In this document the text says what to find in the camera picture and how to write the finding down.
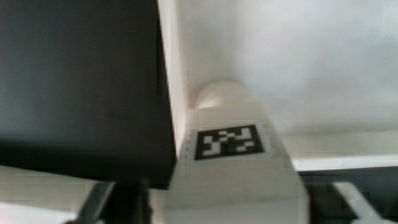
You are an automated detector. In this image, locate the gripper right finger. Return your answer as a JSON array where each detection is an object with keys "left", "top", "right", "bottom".
[{"left": 300, "top": 181, "right": 382, "bottom": 224}]

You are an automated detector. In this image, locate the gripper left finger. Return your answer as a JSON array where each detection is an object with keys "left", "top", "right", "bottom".
[{"left": 62, "top": 179, "right": 153, "bottom": 224}]

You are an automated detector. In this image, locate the white table leg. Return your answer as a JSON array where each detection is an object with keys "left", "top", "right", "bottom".
[{"left": 163, "top": 81, "right": 309, "bottom": 224}]

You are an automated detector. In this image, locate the white square table top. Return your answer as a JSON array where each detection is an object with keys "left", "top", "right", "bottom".
[{"left": 156, "top": 0, "right": 398, "bottom": 171}]

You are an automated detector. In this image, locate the white L-shaped obstacle fence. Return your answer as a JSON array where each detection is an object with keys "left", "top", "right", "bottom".
[{"left": 0, "top": 166, "right": 97, "bottom": 224}]

